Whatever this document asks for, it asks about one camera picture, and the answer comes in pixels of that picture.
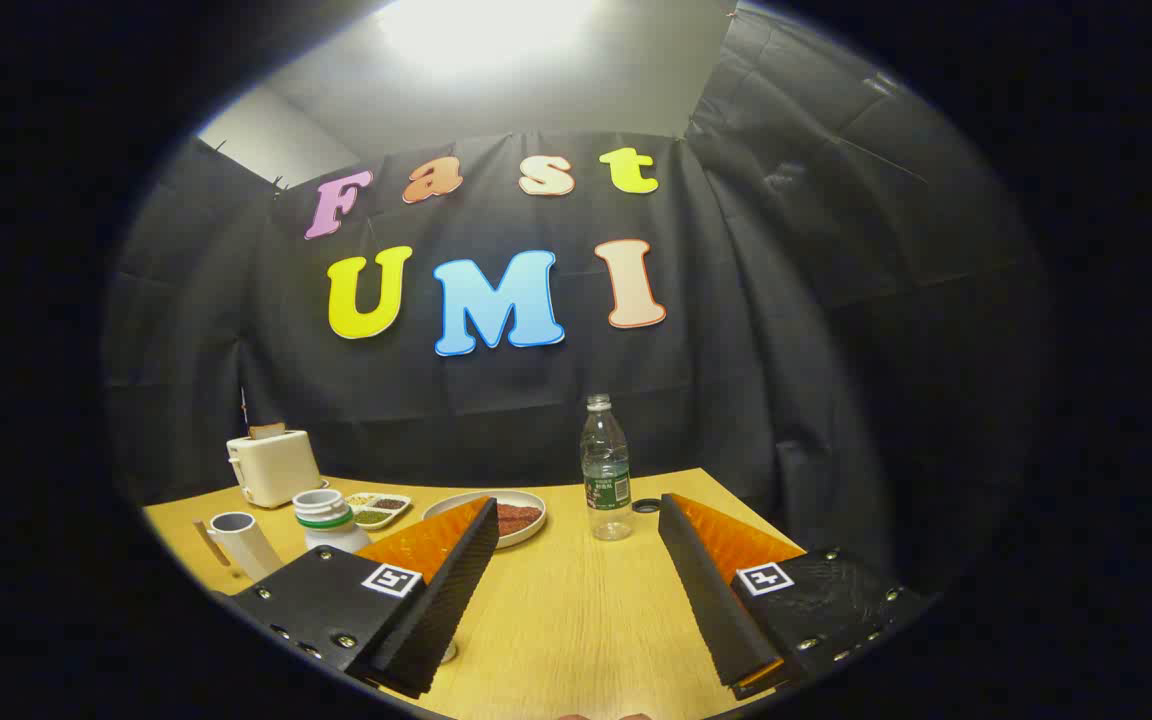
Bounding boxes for black backdrop cloth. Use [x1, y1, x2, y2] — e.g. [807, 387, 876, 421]
[101, 5, 1047, 601]

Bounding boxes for white juice bottle green label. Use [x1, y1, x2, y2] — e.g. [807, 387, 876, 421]
[293, 489, 372, 554]

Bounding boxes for white cup with wooden handle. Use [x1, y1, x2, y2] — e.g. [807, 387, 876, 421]
[194, 511, 284, 584]

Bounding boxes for cream toaster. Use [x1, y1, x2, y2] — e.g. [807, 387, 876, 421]
[226, 429, 323, 509]

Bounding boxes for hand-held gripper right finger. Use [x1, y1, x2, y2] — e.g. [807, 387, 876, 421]
[658, 493, 927, 699]

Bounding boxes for brown meat slice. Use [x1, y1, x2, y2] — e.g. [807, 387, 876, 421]
[493, 503, 543, 538]

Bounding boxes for wooden table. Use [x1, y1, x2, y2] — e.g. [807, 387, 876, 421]
[141, 467, 807, 720]

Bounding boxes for clear plastic water bottle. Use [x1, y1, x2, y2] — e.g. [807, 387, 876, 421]
[580, 394, 634, 542]

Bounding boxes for white divided condiment dish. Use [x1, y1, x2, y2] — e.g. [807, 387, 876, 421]
[344, 491, 413, 531]

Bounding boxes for white round plate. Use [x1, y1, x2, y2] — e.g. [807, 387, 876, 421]
[422, 489, 548, 550]

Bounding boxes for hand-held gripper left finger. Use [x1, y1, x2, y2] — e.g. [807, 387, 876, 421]
[232, 497, 500, 699]

